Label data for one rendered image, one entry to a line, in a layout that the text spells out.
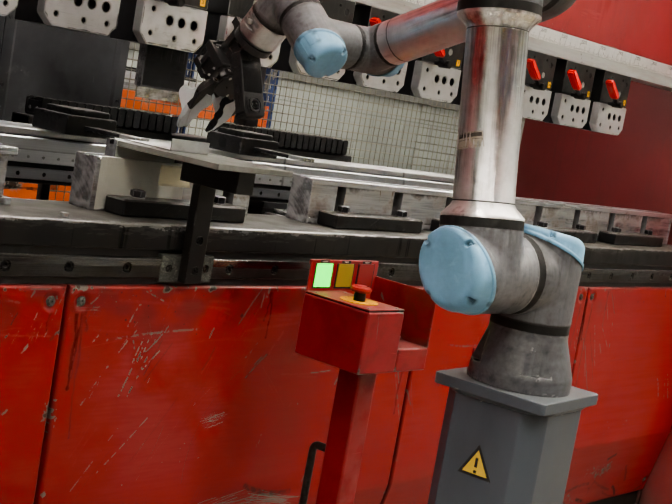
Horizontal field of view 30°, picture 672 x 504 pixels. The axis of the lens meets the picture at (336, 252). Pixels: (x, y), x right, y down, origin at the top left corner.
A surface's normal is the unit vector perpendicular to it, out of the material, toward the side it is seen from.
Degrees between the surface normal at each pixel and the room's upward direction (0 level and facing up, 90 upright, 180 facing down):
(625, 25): 90
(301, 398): 90
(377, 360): 90
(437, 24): 109
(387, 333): 90
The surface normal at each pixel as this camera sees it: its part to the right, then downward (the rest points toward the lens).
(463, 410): -0.59, 0.00
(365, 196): 0.74, 0.21
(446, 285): -0.73, 0.09
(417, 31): -0.66, 0.30
